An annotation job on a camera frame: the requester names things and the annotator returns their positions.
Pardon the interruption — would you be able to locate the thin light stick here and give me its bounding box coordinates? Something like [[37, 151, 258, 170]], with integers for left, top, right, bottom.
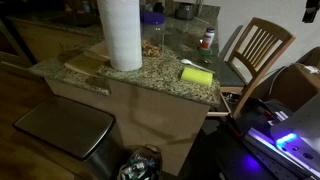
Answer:
[[194, 15, 210, 25]]

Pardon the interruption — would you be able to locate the white supplement bottle orange label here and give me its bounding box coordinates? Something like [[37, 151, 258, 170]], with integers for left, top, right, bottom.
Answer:
[[199, 27, 216, 52]]

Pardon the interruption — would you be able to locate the wooden cutting board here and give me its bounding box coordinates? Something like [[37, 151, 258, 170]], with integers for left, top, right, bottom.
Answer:
[[64, 39, 112, 78]]

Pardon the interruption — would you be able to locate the yellow sponge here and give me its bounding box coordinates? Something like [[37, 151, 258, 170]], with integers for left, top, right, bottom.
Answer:
[[180, 66, 214, 88]]

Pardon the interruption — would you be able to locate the stainless steel trash can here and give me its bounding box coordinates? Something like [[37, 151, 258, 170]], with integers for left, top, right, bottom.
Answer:
[[13, 95, 125, 180]]

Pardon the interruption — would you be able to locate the wooden chair dark seat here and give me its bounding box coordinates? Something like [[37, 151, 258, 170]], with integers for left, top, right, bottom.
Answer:
[[218, 17, 297, 119]]

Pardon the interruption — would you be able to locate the bag of recyclables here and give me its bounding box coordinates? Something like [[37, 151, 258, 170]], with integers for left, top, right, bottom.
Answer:
[[117, 143, 163, 180]]

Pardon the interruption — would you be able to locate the green round plastic lid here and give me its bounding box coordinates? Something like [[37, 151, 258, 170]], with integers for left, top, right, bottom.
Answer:
[[199, 48, 214, 57]]

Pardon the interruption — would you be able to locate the metal robot mounting plate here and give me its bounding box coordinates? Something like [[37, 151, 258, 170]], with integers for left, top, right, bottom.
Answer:
[[244, 128, 320, 180]]

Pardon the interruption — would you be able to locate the brown cardboard box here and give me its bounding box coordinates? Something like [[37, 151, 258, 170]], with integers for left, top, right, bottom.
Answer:
[[269, 46, 320, 113]]

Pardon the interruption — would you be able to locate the clear jar purple lid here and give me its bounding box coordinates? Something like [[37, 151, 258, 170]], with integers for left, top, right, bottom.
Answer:
[[139, 11, 166, 58]]

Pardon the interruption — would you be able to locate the white paper towel roll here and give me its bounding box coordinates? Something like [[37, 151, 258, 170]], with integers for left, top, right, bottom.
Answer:
[[96, 0, 144, 72]]

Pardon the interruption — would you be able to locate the granite kitchen counter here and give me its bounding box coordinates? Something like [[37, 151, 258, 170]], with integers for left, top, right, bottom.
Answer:
[[28, 3, 223, 177]]

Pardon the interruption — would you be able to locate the white plastic spoon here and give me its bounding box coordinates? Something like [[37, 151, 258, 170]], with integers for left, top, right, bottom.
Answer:
[[180, 58, 215, 74]]

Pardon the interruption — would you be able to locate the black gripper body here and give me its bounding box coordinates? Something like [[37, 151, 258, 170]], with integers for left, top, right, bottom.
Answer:
[[301, 0, 320, 24]]

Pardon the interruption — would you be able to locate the small metal pot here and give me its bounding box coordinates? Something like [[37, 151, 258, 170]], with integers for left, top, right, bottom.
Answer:
[[175, 1, 196, 20]]

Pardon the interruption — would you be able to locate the dark bottle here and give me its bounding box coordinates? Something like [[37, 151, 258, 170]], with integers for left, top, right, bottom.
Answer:
[[153, 1, 165, 14]]

